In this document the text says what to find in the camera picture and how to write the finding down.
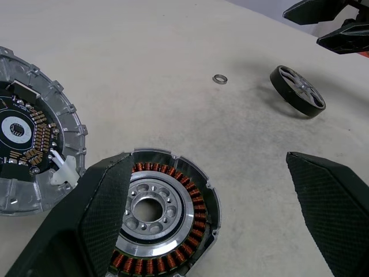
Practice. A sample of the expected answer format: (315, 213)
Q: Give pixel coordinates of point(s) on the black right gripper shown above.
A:
(362, 11)

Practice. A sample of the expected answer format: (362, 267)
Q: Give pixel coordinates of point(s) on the silver motor stator copper windings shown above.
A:
(187, 219)

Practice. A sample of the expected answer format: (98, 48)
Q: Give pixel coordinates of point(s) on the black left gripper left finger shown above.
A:
(86, 219)

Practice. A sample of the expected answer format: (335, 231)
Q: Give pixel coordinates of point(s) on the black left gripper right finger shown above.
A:
(331, 207)

